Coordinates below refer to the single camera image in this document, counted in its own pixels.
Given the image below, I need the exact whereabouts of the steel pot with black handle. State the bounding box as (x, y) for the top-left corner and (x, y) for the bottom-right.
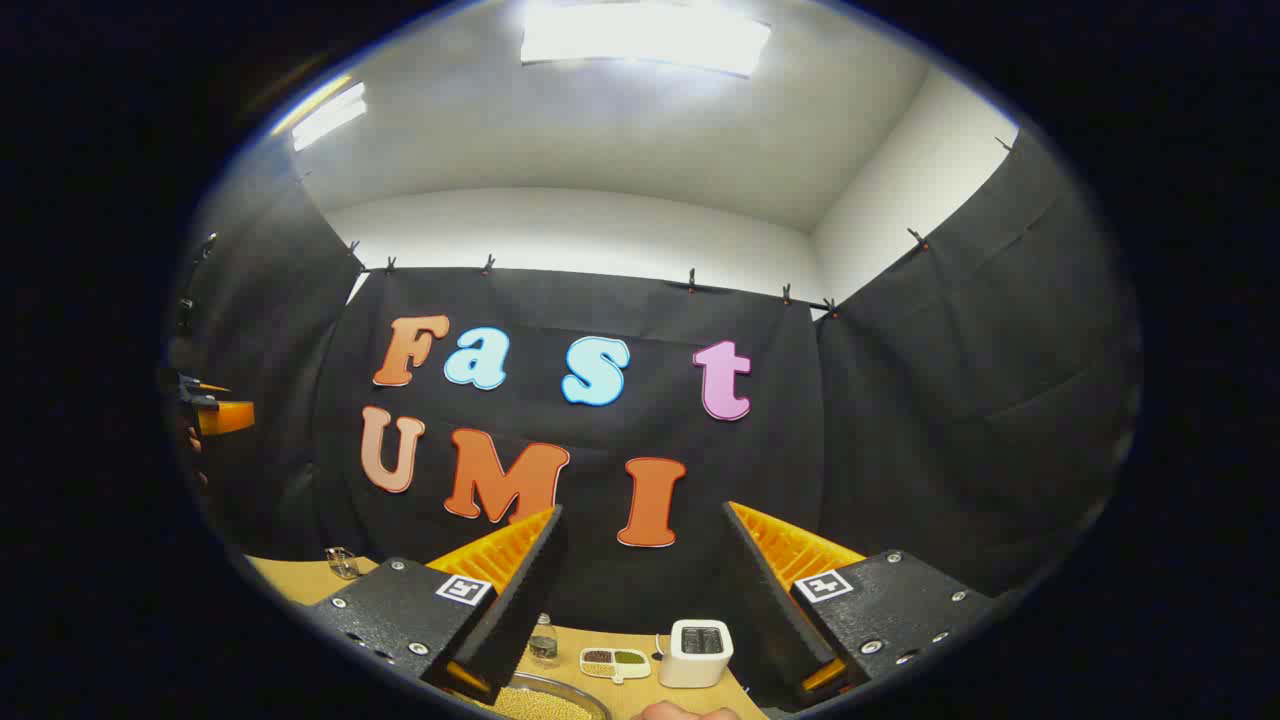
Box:
(470, 672), (613, 720)

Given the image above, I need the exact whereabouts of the white divided bean dish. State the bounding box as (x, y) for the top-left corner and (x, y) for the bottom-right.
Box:
(580, 647), (653, 685)

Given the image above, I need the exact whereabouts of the white toaster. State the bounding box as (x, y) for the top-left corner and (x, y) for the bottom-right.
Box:
(657, 619), (735, 689)

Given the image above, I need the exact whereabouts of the black backdrop cloth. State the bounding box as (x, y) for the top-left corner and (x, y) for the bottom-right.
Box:
(165, 125), (1143, 636)

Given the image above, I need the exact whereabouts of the rectangular ceiling light panel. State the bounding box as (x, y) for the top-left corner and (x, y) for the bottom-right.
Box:
(520, 0), (772, 78)

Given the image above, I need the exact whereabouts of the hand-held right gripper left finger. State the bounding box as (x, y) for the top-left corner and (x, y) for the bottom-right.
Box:
(305, 505), (569, 706)

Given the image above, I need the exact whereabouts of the row of black cloth clips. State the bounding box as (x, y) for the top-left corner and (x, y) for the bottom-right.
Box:
(345, 135), (1013, 319)

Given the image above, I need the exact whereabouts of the pile of yellow soybeans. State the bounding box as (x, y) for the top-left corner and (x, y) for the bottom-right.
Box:
(490, 685), (597, 720)

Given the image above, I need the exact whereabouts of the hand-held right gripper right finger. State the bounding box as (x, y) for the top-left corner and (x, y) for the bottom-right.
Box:
(718, 500), (998, 711)

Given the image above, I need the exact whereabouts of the long ceiling light strip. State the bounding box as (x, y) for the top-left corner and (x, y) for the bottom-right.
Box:
(272, 75), (368, 152)

